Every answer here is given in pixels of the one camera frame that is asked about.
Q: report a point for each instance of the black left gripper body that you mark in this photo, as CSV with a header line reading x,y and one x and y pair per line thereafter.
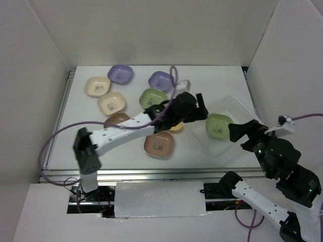
x,y
183,117

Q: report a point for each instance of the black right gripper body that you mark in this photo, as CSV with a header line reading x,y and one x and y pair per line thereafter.
x,y
258,136

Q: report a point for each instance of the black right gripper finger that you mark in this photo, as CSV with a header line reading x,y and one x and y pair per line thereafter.
x,y
249,145
237,131

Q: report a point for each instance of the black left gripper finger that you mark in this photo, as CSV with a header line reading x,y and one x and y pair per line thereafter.
x,y
200,114
200,101

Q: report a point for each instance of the green panda plate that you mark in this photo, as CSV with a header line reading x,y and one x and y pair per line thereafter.
x,y
217,125
151,97

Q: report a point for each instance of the brown panda plate front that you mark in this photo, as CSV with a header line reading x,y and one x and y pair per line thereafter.
x,y
159,145

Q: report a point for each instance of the brown panda plate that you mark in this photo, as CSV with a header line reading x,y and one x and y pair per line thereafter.
x,y
159,145
116,118

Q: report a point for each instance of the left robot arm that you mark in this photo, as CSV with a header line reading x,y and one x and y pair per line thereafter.
x,y
88,146

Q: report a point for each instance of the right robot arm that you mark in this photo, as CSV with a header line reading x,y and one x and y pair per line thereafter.
x,y
278,160

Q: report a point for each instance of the white perforated plastic bin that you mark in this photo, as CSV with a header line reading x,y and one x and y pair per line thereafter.
x,y
220,148

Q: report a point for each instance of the yellow panda plate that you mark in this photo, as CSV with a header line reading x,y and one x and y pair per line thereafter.
x,y
176,129

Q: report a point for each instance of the purple panda plate right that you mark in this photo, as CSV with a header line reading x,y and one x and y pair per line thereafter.
x,y
161,81

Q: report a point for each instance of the purple panda plate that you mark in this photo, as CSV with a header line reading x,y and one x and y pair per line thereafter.
x,y
120,74
161,81

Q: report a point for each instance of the purple panda plate left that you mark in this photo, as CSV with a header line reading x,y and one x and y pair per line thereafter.
x,y
120,74

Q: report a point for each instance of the cream panda plate lower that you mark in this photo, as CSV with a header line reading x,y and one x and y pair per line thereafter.
x,y
111,103

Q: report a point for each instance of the cream panda plate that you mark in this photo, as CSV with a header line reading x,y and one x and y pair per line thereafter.
x,y
111,103
97,86

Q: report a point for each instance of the white foam cover panel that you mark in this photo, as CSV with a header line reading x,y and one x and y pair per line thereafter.
x,y
159,199

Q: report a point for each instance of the cream panda plate upper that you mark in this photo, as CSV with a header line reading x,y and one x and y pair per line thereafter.
x,y
97,86

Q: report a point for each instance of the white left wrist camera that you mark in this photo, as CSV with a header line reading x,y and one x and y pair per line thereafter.
x,y
183,86

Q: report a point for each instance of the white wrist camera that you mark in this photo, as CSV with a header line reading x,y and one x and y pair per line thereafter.
x,y
285,126
183,86

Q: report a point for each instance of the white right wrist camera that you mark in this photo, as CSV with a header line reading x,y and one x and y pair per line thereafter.
x,y
285,126

